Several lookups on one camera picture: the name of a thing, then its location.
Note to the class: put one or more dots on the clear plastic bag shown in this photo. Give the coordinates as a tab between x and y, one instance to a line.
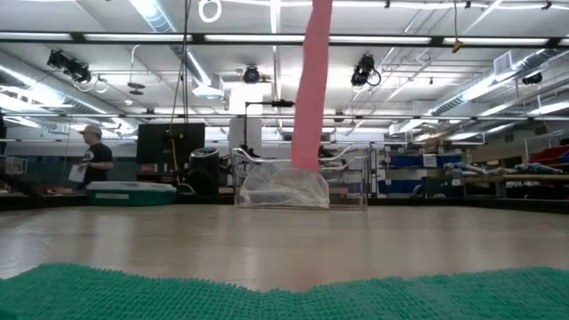
284	191

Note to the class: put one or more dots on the clear plastic bin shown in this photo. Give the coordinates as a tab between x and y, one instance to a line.
355	178

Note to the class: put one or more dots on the pink elastic bandage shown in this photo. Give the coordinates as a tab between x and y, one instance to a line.
311	89

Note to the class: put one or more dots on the green elastic bandage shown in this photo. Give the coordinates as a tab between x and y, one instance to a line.
284	306

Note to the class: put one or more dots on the black background robot rig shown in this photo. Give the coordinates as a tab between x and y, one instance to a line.
282	103

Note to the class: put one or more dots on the blue storage bin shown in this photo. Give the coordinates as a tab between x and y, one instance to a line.
400	161
395	186

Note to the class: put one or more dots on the black monitor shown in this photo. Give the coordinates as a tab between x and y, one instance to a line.
155	142

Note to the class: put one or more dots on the teal printed box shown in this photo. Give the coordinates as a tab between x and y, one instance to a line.
131	195

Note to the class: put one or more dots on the person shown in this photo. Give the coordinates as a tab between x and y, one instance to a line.
98	157

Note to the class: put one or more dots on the yellow hanging hook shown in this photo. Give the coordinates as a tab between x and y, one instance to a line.
457	44

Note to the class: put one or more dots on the white paper sheet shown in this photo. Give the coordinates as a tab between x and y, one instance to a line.
77	174

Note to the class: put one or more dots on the wooden workbench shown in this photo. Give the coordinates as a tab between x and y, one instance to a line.
524	178

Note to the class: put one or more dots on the red storage bin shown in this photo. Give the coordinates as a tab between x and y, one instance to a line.
549	155

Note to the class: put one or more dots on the black ceiling camera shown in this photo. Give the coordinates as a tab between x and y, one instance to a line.
251	74
361	71
532	78
75	69

